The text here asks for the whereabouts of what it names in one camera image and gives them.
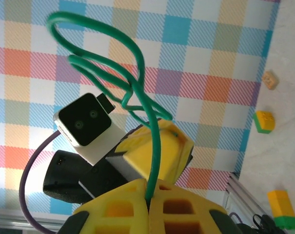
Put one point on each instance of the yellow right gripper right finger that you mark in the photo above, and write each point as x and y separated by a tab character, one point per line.
186	209

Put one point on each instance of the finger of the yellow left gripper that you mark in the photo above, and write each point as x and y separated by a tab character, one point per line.
171	158
137	136

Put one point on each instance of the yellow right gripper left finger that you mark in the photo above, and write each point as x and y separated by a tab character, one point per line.
118	209

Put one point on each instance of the tall yellow green toy brick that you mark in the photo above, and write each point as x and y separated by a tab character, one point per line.
282	209

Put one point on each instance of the short yellow green toy brick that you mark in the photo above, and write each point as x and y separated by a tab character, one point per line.
264	122

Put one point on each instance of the small tan wooden block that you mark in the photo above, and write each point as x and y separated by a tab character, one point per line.
270	80

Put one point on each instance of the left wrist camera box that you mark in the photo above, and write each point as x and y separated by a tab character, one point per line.
84	122

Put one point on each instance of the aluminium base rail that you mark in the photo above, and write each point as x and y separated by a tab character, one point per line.
240	192

